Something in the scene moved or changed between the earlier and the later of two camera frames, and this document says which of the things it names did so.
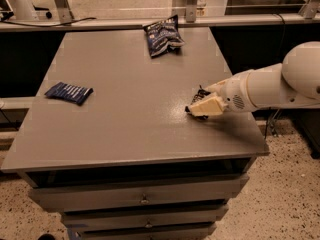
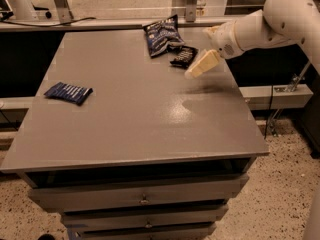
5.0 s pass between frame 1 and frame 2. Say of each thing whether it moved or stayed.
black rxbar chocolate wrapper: moved
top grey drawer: stayed
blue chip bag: stayed
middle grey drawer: stayed
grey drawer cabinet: stayed
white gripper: moved
